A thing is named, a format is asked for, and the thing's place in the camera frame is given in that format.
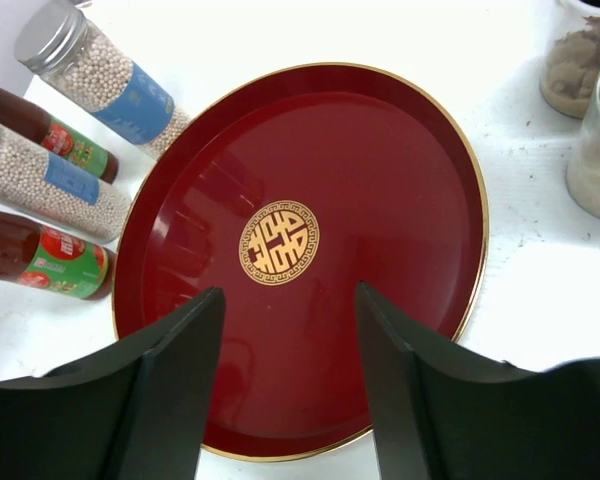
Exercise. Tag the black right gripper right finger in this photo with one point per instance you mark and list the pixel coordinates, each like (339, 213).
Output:
(441, 411)

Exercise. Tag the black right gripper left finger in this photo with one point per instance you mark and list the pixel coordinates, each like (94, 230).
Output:
(136, 409)

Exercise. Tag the red sauce bottle green label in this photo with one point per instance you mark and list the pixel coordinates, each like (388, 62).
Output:
(39, 126)

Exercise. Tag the white bead jar blue label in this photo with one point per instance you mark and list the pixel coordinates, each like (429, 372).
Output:
(72, 55)

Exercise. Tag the brown spice grinder jar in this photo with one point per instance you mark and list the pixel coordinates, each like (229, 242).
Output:
(571, 62)

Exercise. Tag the red round tray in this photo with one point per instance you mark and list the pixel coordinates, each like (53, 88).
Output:
(286, 193)

